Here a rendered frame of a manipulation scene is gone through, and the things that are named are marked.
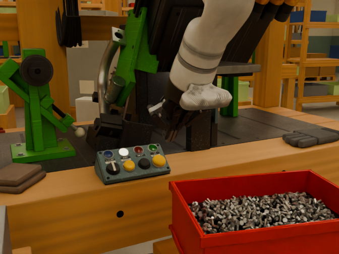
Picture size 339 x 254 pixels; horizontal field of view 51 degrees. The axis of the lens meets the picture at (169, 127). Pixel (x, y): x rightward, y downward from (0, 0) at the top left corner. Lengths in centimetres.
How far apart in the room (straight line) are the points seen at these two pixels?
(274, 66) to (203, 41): 118
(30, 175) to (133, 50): 41
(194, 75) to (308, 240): 31
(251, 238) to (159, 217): 31
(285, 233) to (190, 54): 31
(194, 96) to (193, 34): 10
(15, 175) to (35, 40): 61
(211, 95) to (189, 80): 4
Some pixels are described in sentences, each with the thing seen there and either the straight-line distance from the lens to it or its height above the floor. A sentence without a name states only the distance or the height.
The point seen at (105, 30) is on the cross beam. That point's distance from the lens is 141.
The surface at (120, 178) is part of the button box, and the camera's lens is 75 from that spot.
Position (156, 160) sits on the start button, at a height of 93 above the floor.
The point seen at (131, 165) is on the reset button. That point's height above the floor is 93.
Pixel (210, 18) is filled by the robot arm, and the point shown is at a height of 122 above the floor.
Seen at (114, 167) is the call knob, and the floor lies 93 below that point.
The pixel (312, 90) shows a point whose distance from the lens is 627.
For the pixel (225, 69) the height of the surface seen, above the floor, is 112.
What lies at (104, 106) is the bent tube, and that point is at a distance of 101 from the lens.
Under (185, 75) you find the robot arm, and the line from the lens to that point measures 58.
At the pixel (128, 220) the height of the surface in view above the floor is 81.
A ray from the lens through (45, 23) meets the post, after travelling 128.
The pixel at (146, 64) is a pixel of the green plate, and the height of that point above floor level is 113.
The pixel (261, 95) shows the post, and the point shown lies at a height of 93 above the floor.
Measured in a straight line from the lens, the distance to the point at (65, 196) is 73.
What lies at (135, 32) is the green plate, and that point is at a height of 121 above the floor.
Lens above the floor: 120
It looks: 14 degrees down
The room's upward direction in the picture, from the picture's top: straight up
